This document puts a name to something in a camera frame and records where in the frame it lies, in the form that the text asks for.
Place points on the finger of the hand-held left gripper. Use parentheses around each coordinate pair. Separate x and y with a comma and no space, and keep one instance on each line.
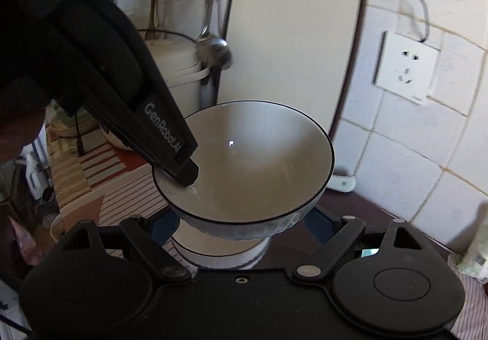
(122,126)
(167,134)

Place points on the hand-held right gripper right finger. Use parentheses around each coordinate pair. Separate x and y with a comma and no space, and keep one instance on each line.
(324,227)

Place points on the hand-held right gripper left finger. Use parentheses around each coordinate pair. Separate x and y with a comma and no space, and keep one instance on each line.
(164,227)

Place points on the white bowl dark rim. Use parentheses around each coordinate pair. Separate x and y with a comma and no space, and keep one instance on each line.
(217,252)
(267,157)

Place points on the red striped cloth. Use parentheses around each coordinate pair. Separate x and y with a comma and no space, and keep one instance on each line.
(99,160)

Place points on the round striped mat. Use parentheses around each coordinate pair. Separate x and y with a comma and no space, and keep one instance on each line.
(129,195)

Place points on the white cutting board stand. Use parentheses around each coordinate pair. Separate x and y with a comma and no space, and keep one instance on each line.
(343,183)

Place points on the white rice cooker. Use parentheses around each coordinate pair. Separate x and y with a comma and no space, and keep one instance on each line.
(179,65)

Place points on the metal ladle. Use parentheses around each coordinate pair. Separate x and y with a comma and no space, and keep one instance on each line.
(213,50)

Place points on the white cutting board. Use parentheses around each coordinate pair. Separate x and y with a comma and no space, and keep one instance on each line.
(286,57)

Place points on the white plastic bag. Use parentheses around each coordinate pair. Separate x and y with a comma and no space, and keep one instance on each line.
(476,248)

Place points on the pink striped cloth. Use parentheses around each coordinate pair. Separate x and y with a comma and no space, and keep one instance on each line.
(472,305)

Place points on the white wall socket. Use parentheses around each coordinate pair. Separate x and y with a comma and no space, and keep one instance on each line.
(404,65)

